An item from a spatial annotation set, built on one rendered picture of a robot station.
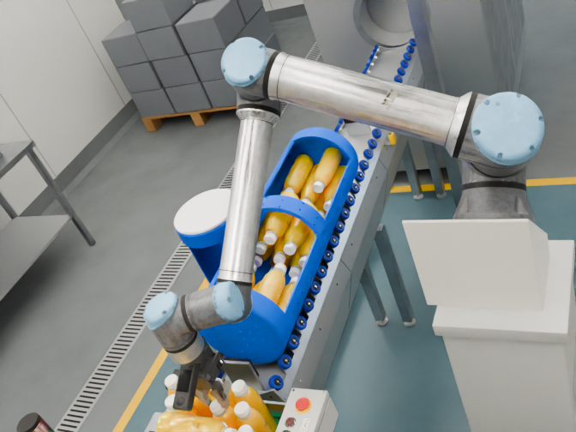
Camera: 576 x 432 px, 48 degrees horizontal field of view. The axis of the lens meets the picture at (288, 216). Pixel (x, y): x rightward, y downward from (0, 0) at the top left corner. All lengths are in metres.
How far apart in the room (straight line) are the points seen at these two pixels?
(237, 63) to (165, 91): 4.32
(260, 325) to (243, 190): 0.42
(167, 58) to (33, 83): 1.14
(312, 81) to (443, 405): 1.78
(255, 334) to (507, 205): 0.79
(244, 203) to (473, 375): 0.77
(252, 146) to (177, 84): 4.10
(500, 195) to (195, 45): 4.10
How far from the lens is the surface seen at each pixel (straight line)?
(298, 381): 1.99
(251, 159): 1.62
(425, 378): 3.00
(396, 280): 2.98
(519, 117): 1.42
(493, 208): 1.55
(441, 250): 1.59
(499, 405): 1.95
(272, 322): 1.81
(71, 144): 6.06
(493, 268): 1.60
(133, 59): 5.82
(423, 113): 1.45
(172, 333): 1.52
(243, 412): 1.69
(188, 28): 5.35
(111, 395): 3.70
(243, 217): 1.60
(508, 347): 1.73
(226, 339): 1.94
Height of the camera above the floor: 2.36
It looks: 34 degrees down
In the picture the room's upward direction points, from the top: 24 degrees counter-clockwise
